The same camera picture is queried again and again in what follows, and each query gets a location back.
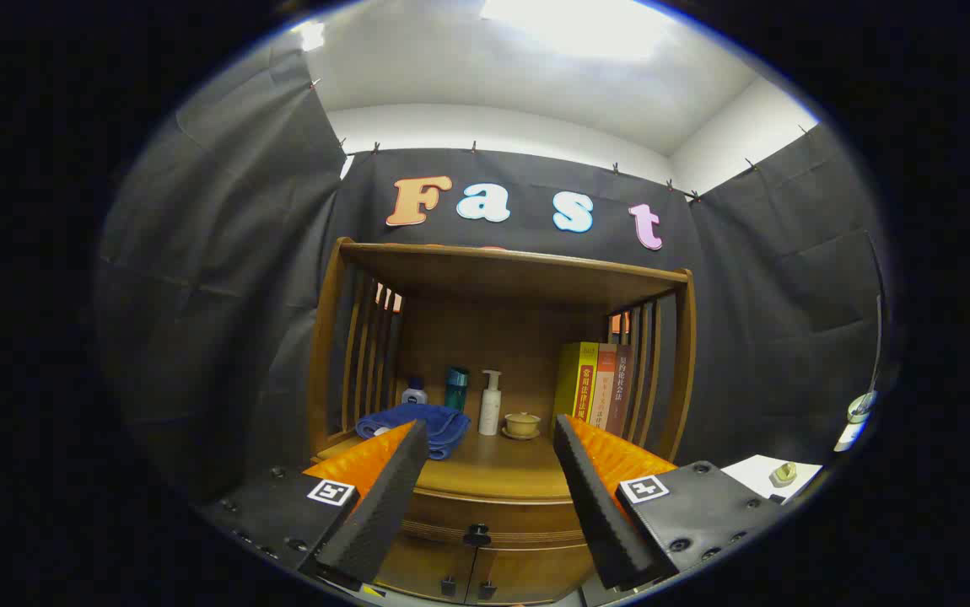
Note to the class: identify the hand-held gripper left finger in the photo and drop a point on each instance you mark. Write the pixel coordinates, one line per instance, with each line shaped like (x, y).
(384, 506)

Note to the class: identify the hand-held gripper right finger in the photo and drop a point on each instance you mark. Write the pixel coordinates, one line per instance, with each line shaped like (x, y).
(599, 506)

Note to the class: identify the wooden drawer with black knob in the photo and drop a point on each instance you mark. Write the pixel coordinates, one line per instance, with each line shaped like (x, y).
(502, 514)

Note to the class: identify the wooden cabinet door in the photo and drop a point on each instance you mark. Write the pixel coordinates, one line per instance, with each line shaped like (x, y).
(426, 573)
(536, 573)

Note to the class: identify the wooden countertop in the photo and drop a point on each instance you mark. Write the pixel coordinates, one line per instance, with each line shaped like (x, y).
(502, 464)

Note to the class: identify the white side cabinet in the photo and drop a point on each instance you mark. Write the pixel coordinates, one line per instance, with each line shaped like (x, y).
(755, 472)

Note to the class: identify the wooden cabinet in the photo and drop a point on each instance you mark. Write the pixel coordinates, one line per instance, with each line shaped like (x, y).
(502, 278)

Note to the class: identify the blue folded towel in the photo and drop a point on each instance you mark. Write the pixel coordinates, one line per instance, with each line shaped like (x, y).
(426, 419)

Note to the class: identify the brown book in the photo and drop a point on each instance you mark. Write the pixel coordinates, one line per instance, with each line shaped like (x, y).
(620, 396)

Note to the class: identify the beige lidded tea cup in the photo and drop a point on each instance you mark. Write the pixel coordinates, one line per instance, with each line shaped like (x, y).
(522, 424)

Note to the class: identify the small white blue-capped bottle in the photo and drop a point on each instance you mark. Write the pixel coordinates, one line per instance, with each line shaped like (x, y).
(414, 394)

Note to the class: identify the cream and orange book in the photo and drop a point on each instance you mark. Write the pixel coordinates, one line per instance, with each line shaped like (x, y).
(603, 388)

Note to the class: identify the thick yellow book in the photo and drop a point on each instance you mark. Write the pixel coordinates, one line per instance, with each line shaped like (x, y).
(573, 379)

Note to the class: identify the teal cylindrical bottle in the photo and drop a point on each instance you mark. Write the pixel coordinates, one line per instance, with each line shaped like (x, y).
(456, 388)

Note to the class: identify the white pump bottle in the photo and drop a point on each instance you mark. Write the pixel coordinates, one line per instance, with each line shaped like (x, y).
(490, 413)

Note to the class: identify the pale green tape dispenser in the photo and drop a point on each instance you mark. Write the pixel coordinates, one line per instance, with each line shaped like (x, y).
(784, 475)

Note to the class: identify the green rimmed white bowl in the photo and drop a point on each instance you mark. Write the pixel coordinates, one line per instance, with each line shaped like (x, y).
(862, 406)

